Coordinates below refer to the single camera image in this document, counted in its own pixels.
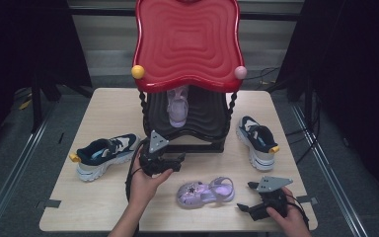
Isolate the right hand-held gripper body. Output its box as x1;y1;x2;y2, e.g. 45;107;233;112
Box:
256;175;294;219

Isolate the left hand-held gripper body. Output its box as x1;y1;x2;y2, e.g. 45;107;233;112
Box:
138;129;174;178

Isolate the purple child sandal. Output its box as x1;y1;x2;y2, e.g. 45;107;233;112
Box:
166;86;190;128
176;176;236;209

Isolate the navy white sneaker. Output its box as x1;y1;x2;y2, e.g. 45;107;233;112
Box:
68;132;142;183
236;115;280;172

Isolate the red and black shoe rack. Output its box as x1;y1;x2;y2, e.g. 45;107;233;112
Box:
131;0;246;155

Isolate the person's left hand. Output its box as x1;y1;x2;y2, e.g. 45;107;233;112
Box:
128;147;175;210

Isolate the person's right hand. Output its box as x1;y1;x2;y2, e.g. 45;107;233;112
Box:
265;187;312;237

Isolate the grey tape piece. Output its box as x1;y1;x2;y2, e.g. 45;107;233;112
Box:
35;198;62;209
295;195;319;205

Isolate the black metal stand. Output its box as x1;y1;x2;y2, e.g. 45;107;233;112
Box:
31;75;44;134

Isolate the black curtain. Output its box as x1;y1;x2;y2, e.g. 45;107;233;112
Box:
275;0;379;205
0;0;93;159

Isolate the yellow tape strip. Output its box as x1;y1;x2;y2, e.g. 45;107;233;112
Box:
18;98;34;112

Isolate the right hand-held gripper cable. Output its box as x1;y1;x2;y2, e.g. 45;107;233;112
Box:
285;194;310;231

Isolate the hand-held gripper cable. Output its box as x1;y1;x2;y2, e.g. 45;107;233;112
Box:
285;194;310;231
124;137;152;202

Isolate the left hand-held gripper cable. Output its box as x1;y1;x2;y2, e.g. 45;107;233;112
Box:
124;137;152;202

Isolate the metal floor rail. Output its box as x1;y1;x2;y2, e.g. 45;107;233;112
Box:
0;108;57;237
290;103;367;237

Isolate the black floor cable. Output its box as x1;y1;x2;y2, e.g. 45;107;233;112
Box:
284;92;322;166
243;66;282;91

